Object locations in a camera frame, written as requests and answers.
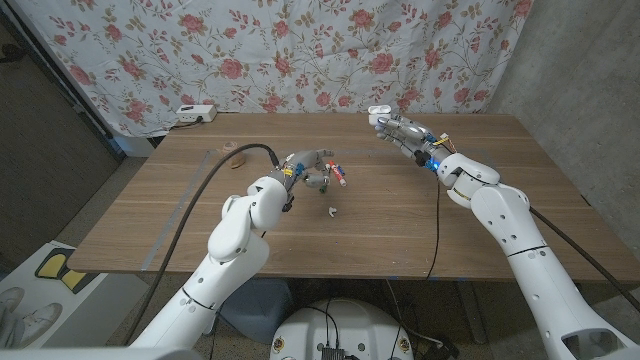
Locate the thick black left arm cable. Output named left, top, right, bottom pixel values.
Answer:
left=121, top=143, right=281, bottom=347

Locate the white grey shoe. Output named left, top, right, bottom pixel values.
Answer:
left=0, top=286, right=25, bottom=321
left=19, top=302, right=64, bottom=346

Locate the white AirPods case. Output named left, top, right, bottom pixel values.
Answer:
left=367, top=104, right=392, bottom=126

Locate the black power adapter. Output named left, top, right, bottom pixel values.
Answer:
left=424, top=335, right=461, bottom=360

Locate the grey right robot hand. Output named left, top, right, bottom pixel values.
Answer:
left=374, top=115, right=456, bottom=171

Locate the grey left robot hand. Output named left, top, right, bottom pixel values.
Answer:
left=277, top=147, right=336, bottom=191

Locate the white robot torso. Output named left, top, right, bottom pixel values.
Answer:
left=268, top=298, right=415, bottom=360

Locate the tan thread spool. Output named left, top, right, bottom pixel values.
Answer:
left=221, top=141, right=247, bottom=170

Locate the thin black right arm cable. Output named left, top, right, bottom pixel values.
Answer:
left=425, top=179, right=442, bottom=281

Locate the black frame bar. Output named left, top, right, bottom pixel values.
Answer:
left=0, top=0, right=126, bottom=161

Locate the right wrist wire bundle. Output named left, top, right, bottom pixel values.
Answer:
left=432, top=133, right=457, bottom=154

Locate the grey table leg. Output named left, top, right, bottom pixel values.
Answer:
left=457, top=279, right=489, bottom=345

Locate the left wrist wire bundle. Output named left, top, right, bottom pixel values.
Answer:
left=279, top=154, right=306, bottom=181

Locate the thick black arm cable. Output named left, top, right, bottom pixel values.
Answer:
left=121, top=143, right=281, bottom=347
left=528, top=205, right=640, bottom=312

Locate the white power strip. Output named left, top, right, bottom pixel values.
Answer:
left=175, top=103, right=219, bottom=124

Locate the wrist wire bundle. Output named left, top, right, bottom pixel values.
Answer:
left=432, top=133, right=457, bottom=154
left=279, top=154, right=306, bottom=181

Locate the white yellow black floor mat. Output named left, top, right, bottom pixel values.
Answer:
left=12, top=240, right=109, bottom=301

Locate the floral backdrop cloth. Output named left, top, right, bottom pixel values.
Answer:
left=10, top=0, right=535, bottom=139

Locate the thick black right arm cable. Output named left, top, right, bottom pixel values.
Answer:
left=528, top=205, right=640, bottom=312

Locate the blue-grey bin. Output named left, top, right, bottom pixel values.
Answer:
left=219, top=276, right=295, bottom=345

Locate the red Expo marker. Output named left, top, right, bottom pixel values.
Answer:
left=328, top=160, right=348, bottom=188

